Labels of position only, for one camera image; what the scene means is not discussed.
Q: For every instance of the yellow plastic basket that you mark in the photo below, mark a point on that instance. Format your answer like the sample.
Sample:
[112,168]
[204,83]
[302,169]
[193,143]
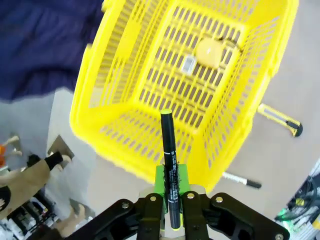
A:
[125,50]

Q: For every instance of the bystander in tan coat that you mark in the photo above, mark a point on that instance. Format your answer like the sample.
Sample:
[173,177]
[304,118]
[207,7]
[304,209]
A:
[22,177]

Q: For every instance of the yellow tape measure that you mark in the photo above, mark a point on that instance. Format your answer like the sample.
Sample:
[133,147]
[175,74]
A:
[208,53]

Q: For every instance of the yellow utility knife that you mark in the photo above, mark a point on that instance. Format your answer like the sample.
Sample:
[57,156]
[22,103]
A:
[277,116]

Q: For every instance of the dark blue cloth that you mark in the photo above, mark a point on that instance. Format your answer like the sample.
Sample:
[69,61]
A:
[37,37]

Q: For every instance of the small silver rectangular item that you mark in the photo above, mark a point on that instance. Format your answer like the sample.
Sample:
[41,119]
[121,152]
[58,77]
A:
[188,65]

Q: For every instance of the black highlighter with yellow tips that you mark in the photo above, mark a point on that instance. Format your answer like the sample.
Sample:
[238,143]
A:
[168,140]

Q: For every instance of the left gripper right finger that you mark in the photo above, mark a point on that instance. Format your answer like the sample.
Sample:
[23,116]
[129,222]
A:
[197,215]

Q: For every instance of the white marker with dark cap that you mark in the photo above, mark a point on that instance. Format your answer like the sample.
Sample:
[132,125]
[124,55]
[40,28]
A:
[240,180]

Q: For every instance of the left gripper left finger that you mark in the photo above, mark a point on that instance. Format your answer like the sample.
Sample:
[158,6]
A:
[147,215]

